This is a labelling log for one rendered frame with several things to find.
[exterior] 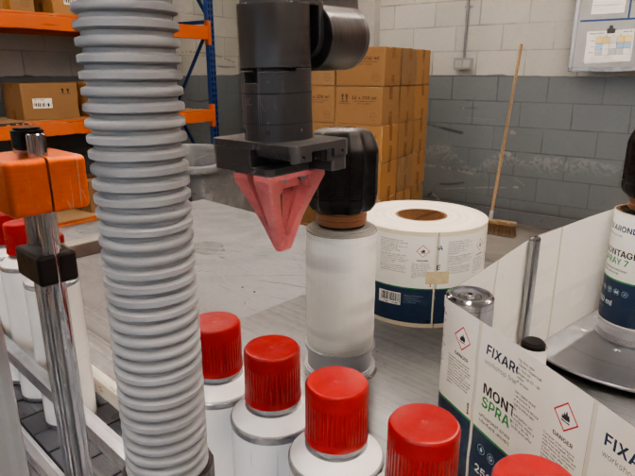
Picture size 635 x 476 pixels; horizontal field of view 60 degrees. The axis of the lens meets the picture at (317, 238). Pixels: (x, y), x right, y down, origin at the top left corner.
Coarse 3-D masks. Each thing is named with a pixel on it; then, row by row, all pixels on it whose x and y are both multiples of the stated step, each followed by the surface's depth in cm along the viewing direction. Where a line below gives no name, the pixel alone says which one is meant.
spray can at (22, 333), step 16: (16, 224) 58; (16, 240) 57; (0, 272) 59; (16, 272) 57; (16, 288) 58; (16, 304) 58; (16, 320) 59; (16, 336) 60; (32, 352) 60; (32, 384) 61; (32, 400) 62
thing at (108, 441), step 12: (12, 348) 57; (12, 360) 56; (24, 360) 55; (24, 372) 54; (36, 372) 53; (36, 384) 52; (48, 384) 51; (48, 396) 50; (84, 408) 47; (96, 420) 45; (96, 432) 44; (108, 432) 44; (96, 444) 44; (108, 444) 42; (120, 444) 42; (108, 456) 43; (120, 456) 41; (120, 468) 42
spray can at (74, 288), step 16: (32, 288) 53; (80, 288) 56; (32, 304) 53; (80, 304) 56; (32, 320) 54; (80, 320) 56; (32, 336) 55; (80, 336) 56; (80, 352) 56; (80, 368) 57; (48, 400) 56; (48, 416) 57
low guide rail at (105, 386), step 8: (96, 368) 62; (96, 376) 61; (104, 376) 61; (96, 384) 61; (104, 384) 59; (112, 384) 59; (96, 392) 61; (104, 392) 59; (112, 392) 58; (112, 400) 58
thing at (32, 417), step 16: (16, 384) 66; (16, 400) 62; (96, 400) 62; (32, 416) 59; (112, 416) 59; (32, 432) 57; (48, 432) 57; (48, 448) 55; (96, 448) 55; (96, 464) 52; (112, 464) 52
